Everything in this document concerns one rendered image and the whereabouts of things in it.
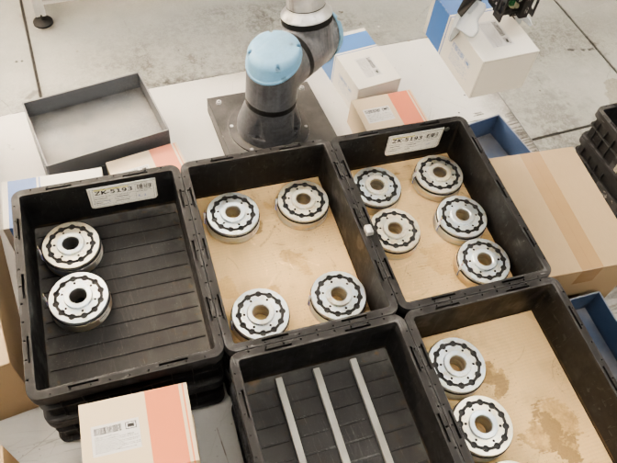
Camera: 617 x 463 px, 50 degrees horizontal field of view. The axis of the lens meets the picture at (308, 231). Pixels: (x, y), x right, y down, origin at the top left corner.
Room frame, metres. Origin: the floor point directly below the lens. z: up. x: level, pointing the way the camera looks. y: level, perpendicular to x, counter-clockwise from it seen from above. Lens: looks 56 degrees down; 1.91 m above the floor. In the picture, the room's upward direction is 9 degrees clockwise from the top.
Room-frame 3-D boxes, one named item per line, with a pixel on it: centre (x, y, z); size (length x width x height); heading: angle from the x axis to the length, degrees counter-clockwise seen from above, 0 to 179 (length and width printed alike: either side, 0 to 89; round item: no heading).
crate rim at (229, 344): (0.66, 0.04, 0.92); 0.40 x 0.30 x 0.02; 25
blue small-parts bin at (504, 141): (1.10, -0.38, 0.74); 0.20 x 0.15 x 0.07; 124
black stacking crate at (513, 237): (0.78, -0.23, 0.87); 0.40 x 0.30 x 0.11; 25
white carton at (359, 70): (1.32, -0.06, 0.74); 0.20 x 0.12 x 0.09; 33
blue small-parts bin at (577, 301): (0.63, -0.59, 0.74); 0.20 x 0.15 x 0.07; 25
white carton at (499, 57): (1.06, -0.27, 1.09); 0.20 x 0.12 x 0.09; 28
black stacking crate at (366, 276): (0.66, 0.04, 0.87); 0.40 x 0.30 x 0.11; 25
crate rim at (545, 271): (0.78, -0.23, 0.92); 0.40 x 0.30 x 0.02; 25
